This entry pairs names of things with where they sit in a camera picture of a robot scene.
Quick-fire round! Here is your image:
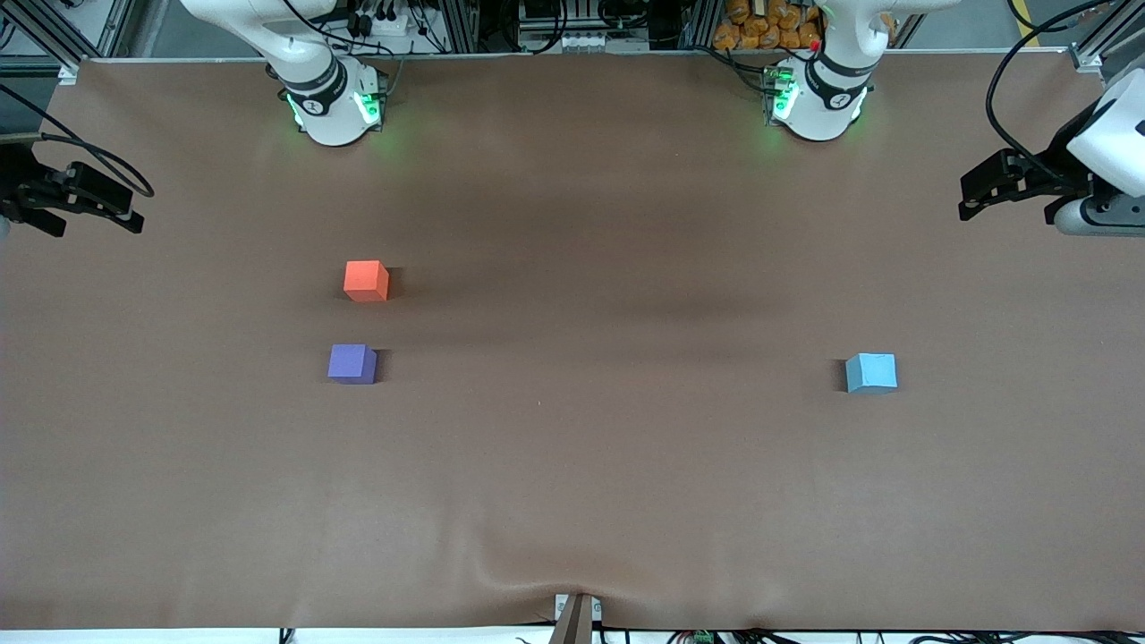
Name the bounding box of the aluminium frame profile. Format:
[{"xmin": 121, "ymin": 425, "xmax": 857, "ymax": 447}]
[
  {"xmin": 1072, "ymin": 0, "xmax": 1145, "ymax": 56},
  {"xmin": 0, "ymin": 0, "xmax": 135, "ymax": 65}
]

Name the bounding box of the purple foam block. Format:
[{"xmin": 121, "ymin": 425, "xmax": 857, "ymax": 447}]
[{"xmin": 327, "ymin": 344, "xmax": 377, "ymax": 386}]

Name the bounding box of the bag of orange items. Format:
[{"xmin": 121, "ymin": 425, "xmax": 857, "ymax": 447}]
[{"xmin": 713, "ymin": 0, "xmax": 824, "ymax": 51}]

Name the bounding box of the brown table cover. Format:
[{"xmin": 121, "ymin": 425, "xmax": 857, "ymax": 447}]
[{"xmin": 0, "ymin": 52, "xmax": 1145, "ymax": 632}]

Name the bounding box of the metal table clamp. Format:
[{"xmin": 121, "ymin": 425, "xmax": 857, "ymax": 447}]
[{"xmin": 553, "ymin": 592, "xmax": 603, "ymax": 644}]

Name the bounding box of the blue foam block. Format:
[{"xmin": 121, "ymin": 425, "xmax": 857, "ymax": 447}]
[{"xmin": 845, "ymin": 352, "xmax": 898, "ymax": 394}]

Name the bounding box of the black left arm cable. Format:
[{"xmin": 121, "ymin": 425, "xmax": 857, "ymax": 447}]
[{"xmin": 985, "ymin": 0, "xmax": 1145, "ymax": 196}]

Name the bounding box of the white power strip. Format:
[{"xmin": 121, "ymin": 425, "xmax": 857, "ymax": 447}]
[{"xmin": 344, "ymin": 9, "xmax": 410, "ymax": 38}]

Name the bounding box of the orange foam block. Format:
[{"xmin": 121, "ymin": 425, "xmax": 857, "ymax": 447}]
[{"xmin": 343, "ymin": 260, "xmax": 391, "ymax": 302}]

